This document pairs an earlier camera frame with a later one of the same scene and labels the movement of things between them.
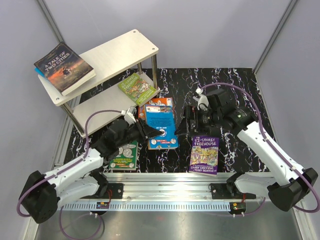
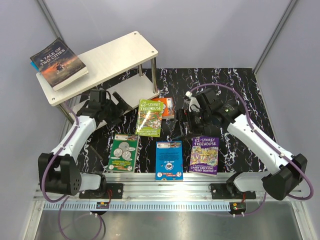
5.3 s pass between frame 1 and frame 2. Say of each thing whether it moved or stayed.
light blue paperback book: moved
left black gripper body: moved
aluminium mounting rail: stayed
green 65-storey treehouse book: moved
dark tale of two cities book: moved
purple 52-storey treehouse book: stayed
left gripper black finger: moved
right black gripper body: stayed
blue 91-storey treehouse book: moved
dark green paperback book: stayed
